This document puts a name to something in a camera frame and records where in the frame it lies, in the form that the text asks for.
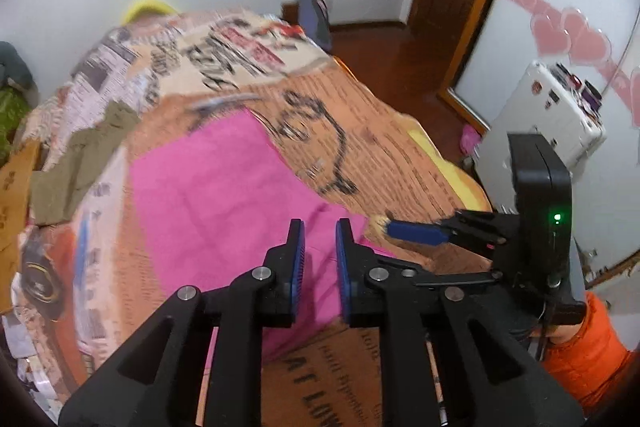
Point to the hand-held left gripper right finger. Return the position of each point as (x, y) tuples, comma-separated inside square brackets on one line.
[(345, 267)]

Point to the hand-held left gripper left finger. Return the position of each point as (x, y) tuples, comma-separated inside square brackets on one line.
[(298, 257)]

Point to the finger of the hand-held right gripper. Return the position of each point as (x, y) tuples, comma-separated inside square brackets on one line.
[(460, 278), (412, 232)]

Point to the pink towel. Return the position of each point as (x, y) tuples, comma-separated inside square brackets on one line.
[(225, 207)]

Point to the person's right forearm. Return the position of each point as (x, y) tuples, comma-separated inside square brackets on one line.
[(595, 352)]

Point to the white suitcase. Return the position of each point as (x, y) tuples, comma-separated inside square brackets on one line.
[(545, 122)]

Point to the pink slipper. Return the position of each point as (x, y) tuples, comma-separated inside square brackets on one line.
[(470, 139)]

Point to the printed blanket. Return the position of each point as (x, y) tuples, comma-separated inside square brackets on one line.
[(390, 147)]

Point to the blue grey backpack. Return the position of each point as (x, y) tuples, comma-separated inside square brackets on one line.
[(315, 19)]

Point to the olive green cloth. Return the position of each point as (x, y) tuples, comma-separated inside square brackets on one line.
[(75, 162)]

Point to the wooden lap desk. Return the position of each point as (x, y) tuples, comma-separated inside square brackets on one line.
[(15, 192)]

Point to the green patterned bag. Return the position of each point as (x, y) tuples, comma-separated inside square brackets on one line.
[(10, 122)]

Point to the grey plush toy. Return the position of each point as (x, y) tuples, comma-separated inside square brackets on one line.
[(15, 64)]

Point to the wooden bed frame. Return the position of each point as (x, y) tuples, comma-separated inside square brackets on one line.
[(291, 12)]

